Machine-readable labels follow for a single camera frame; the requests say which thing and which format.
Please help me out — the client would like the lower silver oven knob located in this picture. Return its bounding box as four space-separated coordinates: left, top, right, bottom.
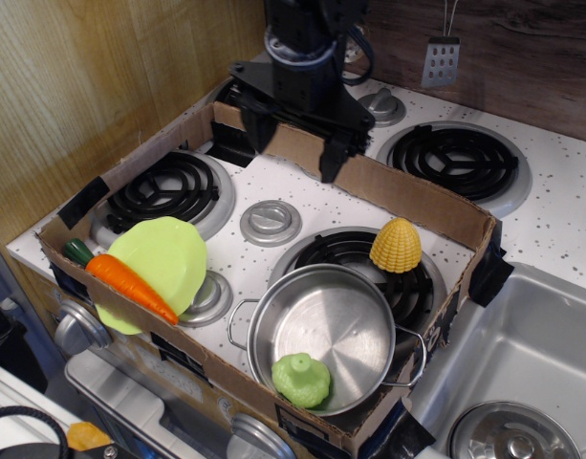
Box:
227 413 296 459

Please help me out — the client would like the back silver stove knob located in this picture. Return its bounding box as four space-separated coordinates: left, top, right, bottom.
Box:
358 88 406 128

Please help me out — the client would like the yellow toy corn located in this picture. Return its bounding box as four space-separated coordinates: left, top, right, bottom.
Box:
369 217 423 273

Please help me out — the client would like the light green plastic plate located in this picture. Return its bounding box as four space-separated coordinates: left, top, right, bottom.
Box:
106 217 207 322

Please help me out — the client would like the centre silver stove knob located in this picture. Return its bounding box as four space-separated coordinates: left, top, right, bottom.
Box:
240 200 302 247

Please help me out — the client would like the grey oven door handle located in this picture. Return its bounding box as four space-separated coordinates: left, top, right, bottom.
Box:
65 351 230 458

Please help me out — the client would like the black cable bottom left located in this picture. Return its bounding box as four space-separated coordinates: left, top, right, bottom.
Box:
0 404 73 459

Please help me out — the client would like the left silver oven knob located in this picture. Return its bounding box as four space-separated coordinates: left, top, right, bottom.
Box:
54 299 113 356

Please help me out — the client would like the orange toy carrot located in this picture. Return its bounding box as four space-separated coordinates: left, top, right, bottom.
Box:
64 238 179 325

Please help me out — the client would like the light green toy broccoli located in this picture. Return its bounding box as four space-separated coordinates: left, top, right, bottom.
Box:
271 353 331 408

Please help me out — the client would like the front silver stove knob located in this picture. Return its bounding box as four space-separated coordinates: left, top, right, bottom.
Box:
180 271 232 328

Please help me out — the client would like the silver stove knob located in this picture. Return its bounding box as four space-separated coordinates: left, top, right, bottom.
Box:
358 88 406 128
240 200 302 247
180 271 232 328

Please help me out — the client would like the front right black burner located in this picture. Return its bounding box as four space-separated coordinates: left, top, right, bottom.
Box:
268 227 446 332

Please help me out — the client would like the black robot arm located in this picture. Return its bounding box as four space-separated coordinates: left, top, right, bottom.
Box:
230 1 376 183

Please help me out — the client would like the back right black burner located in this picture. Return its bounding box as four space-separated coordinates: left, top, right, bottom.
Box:
376 121 532 218

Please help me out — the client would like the stainless steel pot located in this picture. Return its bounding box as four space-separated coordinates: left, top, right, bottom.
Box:
227 264 428 417

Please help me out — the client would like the grey toy sink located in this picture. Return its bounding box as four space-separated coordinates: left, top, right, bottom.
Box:
411 264 586 458

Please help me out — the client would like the silver sink drain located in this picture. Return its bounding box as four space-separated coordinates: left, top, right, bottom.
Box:
446 401 581 459

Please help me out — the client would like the silver oven knob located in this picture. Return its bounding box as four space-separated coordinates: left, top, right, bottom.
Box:
54 299 113 356
227 413 296 459

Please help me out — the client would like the hanging silver slotted spatula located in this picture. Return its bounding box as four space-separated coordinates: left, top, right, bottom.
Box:
421 0 461 88

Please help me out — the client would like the orange object bottom left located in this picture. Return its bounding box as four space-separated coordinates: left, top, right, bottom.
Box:
66 422 112 451

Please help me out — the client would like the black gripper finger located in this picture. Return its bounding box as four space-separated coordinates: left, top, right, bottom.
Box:
239 90 279 153
319 130 370 183

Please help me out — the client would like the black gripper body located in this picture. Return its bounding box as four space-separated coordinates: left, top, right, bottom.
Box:
230 39 375 138

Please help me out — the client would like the front left black burner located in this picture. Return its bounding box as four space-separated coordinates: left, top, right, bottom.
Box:
91 149 235 249

